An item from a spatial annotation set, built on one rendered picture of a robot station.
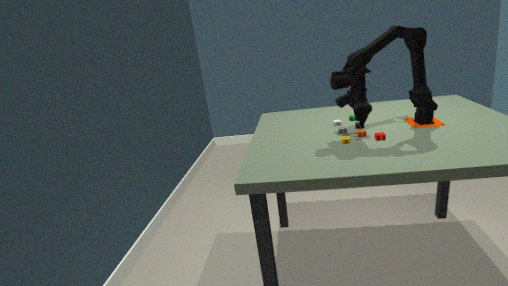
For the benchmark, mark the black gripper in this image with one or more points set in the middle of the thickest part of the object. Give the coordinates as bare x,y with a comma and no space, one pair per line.
361,109

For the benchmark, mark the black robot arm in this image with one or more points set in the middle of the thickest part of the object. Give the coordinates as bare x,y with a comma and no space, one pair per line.
415,41

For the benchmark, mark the yellow number block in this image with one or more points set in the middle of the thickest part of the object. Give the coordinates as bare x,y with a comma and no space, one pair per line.
345,140

